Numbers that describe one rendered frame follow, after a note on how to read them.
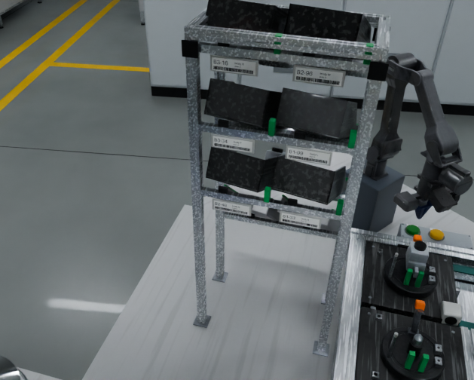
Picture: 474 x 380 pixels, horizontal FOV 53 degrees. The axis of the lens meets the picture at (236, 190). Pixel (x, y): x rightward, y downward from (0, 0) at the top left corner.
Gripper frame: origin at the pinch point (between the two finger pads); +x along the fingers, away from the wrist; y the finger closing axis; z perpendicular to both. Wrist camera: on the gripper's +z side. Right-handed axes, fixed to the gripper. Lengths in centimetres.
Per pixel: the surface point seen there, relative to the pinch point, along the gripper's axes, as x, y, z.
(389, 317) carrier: 9.4, -26.7, 22.8
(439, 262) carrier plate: 9.4, -1.3, 12.5
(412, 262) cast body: 1.0, -16.3, 15.8
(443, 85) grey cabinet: 79, 217, -196
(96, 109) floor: 107, -53, -313
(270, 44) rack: -58, -57, 7
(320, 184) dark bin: -28, -44, 10
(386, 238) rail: 10.7, -8.0, -2.2
